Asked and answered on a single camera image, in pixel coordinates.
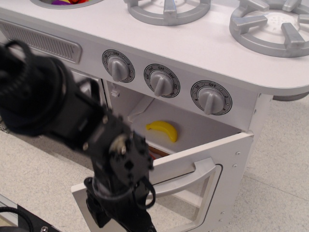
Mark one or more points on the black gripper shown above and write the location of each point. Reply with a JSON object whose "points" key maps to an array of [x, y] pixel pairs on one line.
{"points": [[128, 210]]}

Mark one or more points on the white toy oven door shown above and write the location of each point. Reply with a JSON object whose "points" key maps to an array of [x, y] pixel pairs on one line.
{"points": [[196, 188]]}

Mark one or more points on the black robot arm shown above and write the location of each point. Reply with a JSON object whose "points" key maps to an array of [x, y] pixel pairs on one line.
{"points": [[38, 96]]}

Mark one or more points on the yellow toy banana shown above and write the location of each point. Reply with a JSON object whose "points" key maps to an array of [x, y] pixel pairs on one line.
{"points": [[165, 127]]}

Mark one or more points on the grey middle stove knob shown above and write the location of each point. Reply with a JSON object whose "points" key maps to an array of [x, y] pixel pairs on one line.
{"points": [[162, 81]]}

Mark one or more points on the grey stove knob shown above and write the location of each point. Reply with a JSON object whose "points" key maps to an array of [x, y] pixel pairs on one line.
{"points": [[211, 98], [162, 81], [118, 66]]}

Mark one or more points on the white toy kitchen body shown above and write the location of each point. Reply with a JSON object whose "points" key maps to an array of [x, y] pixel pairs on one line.
{"points": [[197, 51]]}

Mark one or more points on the white cabinet door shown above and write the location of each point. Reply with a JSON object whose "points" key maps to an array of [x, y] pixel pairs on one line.
{"points": [[90, 90]]}

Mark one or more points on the grey right stove knob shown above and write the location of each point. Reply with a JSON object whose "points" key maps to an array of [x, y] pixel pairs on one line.
{"points": [[211, 98]]}

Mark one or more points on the grey left stove knob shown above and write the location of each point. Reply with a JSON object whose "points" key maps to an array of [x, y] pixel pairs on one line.
{"points": [[118, 66]]}

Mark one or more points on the grey vent grille panel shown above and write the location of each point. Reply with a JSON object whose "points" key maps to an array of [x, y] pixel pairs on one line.
{"points": [[41, 41]]}

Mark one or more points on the silver left stove burner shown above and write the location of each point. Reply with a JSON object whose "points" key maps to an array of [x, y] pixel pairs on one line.
{"points": [[169, 16]]}

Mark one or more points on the silver stove burner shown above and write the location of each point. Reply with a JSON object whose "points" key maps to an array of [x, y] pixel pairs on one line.
{"points": [[169, 16], [278, 28]]}

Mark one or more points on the silver toy sink basin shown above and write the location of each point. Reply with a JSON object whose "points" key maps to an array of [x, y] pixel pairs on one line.
{"points": [[64, 4]]}

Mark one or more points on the silver right stove burner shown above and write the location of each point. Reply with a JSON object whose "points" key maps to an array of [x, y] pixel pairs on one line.
{"points": [[278, 28]]}

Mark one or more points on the grey oven door handle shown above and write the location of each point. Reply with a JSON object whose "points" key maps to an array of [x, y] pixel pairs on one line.
{"points": [[171, 176]]}

